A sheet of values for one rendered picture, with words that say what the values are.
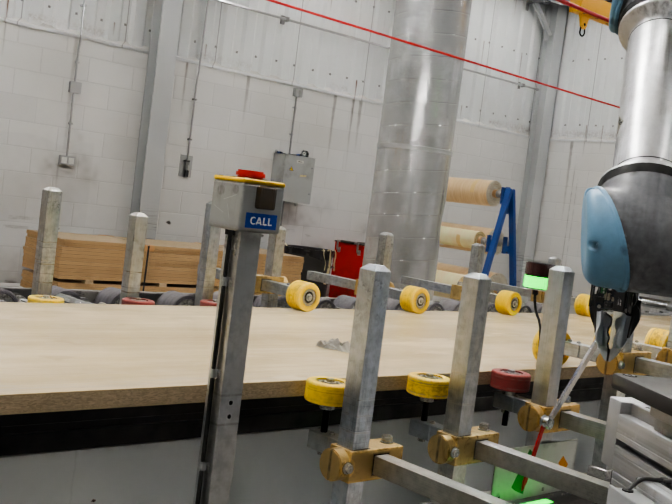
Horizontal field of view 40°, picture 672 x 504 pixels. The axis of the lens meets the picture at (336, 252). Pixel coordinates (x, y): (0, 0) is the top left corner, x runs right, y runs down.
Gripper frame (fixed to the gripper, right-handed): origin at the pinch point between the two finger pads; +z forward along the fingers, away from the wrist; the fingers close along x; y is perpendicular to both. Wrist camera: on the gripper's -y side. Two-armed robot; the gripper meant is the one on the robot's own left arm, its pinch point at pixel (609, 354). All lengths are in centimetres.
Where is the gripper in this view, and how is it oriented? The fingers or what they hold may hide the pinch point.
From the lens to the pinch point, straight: 180.2
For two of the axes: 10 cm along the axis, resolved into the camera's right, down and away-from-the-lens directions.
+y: -4.6, -0.2, -8.9
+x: 8.8, 1.3, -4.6
